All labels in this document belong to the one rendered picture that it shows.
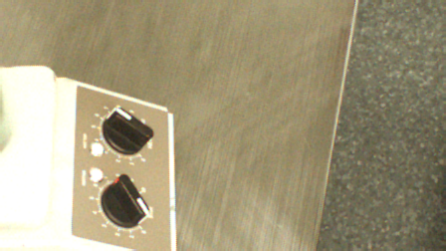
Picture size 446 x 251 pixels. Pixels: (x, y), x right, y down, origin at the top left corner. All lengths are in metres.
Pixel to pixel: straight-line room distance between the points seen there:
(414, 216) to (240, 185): 0.89
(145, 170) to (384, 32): 1.15
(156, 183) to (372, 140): 1.00
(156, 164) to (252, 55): 0.15
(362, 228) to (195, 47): 0.83
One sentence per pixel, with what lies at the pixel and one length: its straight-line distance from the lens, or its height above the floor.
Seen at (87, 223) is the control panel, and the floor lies 0.81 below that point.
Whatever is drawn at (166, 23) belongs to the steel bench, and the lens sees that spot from 0.83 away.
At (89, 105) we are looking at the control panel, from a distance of 0.71.
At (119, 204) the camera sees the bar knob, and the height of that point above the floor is 0.80.
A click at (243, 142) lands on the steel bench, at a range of 0.76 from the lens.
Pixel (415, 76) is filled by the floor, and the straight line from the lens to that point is 1.76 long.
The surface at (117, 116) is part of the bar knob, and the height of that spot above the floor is 0.82.
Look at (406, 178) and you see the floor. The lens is 1.65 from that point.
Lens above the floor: 1.39
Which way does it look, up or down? 58 degrees down
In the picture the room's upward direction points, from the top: 2 degrees counter-clockwise
